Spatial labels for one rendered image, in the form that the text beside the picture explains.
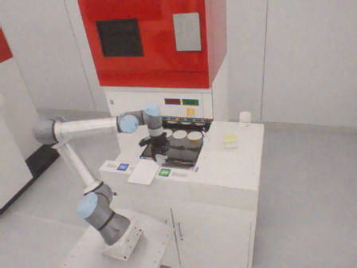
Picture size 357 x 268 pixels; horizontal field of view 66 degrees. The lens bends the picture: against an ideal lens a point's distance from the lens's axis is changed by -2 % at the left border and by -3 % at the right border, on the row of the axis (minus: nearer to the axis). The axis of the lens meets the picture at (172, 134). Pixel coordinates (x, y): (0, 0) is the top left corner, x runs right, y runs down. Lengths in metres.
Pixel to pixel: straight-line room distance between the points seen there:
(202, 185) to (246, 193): 0.23
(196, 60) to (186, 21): 0.23
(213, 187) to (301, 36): 2.18
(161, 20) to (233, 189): 1.04
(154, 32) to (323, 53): 2.05
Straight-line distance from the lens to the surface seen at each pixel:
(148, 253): 1.41
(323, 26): 3.26
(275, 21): 3.21
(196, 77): 1.79
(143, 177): 1.56
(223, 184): 1.46
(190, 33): 1.71
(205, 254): 1.95
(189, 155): 1.76
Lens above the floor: 1.97
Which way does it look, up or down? 33 degrees down
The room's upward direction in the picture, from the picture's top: 8 degrees counter-clockwise
